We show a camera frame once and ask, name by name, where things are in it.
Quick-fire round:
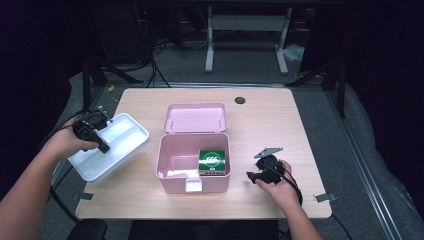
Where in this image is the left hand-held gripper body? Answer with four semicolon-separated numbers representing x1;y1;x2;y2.
72;105;113;141

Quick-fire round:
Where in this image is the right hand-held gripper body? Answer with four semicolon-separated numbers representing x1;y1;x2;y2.
253;147;286;185

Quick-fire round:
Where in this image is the white divided tray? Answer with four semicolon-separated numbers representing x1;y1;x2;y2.
67;112;150;183

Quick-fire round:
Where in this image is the green and white carton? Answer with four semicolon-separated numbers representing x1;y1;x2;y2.
198;149;227;177

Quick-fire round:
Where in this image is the pink storage box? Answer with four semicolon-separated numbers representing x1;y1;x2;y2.
155;102;233;195

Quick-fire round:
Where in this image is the person's left hand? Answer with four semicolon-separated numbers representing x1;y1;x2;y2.
43;119;99;162

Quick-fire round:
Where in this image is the person's right hand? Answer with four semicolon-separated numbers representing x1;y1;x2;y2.
255;159;301;213

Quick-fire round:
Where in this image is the black metal stand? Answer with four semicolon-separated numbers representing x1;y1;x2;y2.
81;57;144;113
288;54;348;118

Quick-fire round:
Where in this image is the grey tape strip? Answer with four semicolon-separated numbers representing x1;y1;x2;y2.
313;192;338;203
71;192;95;202

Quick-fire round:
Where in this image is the person's dark clothing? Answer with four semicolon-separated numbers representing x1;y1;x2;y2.
128;219;282;240

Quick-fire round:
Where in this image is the clear plastic bag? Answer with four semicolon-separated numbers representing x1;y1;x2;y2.
283;43;307;63

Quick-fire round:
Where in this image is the right hand-held gripper cable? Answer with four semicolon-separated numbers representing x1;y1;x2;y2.
266;164;304;207

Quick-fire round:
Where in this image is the hand-held gripper cable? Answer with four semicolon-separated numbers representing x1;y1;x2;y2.
266;164;304;207
49;109;93;225

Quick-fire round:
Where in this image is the left hand-held gripper cable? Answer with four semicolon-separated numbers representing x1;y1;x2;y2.
49;109;93;225

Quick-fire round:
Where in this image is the bundle of black cables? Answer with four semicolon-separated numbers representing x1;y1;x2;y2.
131;36;172;89

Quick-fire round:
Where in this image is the white desk frame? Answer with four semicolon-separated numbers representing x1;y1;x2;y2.
204;5;293;75

